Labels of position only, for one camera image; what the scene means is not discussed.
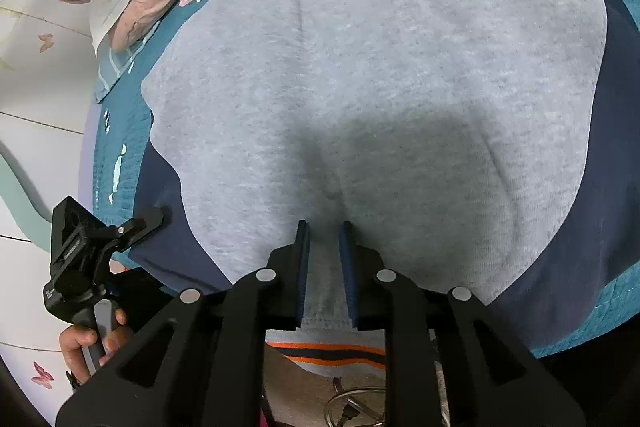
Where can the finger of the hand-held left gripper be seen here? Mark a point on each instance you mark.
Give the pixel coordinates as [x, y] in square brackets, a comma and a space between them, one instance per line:
[145, 227]

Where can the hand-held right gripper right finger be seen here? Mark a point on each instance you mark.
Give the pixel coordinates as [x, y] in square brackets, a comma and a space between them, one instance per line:
[347, 272]

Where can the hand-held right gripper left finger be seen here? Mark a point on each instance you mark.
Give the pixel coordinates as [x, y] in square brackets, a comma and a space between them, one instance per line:
[301, 267]

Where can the grey jacket with navy sleeves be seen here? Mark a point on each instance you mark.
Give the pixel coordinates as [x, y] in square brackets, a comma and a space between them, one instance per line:
[390, 82]

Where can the person's left hand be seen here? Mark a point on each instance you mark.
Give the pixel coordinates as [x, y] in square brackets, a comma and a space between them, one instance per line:
[77, 342]

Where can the pink butterfly wall sticker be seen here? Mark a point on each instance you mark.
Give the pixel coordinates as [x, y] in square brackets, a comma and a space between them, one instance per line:
[41, 374]
[45, 42]

